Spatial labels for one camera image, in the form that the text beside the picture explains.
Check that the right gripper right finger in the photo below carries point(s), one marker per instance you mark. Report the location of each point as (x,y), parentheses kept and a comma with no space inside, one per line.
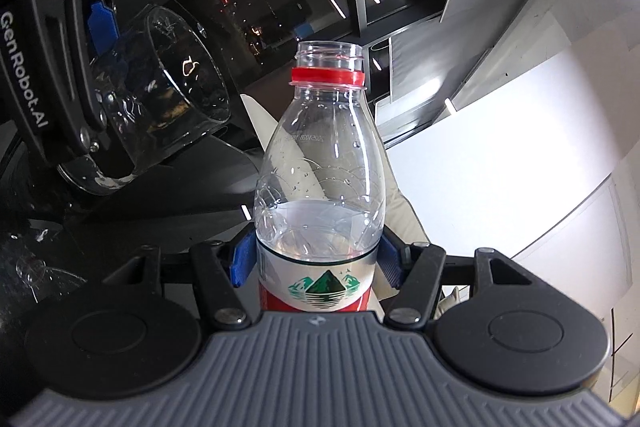
(420,270)

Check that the clear plastic water bottle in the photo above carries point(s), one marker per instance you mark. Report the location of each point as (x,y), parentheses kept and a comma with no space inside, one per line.
(328,65)

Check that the clear glass mug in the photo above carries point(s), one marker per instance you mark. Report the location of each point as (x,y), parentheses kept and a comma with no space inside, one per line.
(160,90)

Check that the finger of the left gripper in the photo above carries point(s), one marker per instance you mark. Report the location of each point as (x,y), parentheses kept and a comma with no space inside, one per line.
(103,27)

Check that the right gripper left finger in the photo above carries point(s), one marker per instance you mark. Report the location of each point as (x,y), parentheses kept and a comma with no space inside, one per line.
(201,269)

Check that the beige sofa with brown frame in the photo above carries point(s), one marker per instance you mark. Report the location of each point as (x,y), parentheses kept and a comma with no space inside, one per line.
(324,195)

